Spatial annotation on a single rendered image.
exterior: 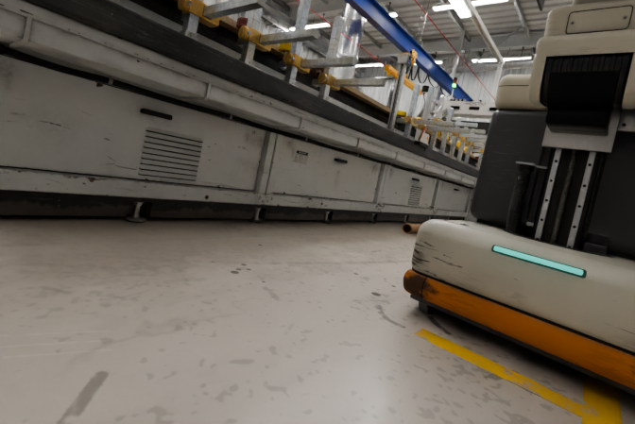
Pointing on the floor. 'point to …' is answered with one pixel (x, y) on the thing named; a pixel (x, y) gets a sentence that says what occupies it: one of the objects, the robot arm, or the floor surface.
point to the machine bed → (181, 141)
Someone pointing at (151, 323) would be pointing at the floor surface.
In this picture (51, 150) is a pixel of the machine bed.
